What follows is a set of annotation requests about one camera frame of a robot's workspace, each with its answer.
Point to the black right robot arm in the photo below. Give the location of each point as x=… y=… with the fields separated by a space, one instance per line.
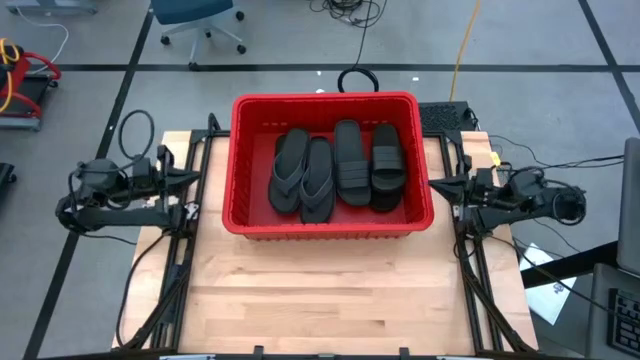
x=530 y=210

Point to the black desk base bar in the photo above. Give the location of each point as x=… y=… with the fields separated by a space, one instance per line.
x=575 y=262

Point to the black flip-flop sandal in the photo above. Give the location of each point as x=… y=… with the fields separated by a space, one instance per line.
x=285 y=200
x=317 y=210

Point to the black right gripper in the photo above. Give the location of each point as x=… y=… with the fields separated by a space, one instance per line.
x=472 y=197

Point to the black aluminium frame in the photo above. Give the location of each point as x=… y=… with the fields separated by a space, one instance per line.
x=176 y=280
x=470 y=270

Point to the red plastic bin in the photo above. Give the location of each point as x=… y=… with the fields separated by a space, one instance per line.
x=250 y=150

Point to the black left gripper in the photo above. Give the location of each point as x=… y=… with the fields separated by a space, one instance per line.
x=155 y=185

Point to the white paper sheet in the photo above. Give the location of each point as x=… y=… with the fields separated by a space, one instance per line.
x=550 y=300

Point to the black wheeled object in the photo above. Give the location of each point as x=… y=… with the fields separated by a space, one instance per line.
x=5 y=175

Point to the black computer keyboard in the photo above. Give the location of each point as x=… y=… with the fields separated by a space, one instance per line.
x=625 y=325

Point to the black perforated box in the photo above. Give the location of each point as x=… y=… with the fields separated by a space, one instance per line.
x=442 y=117

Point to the red frame treadmill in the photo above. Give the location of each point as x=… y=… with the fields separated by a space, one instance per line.
x=20 y=95

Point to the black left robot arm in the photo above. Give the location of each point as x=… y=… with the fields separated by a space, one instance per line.
x=115 y=217

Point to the blue office chair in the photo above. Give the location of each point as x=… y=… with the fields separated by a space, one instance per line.
x=190 y=10

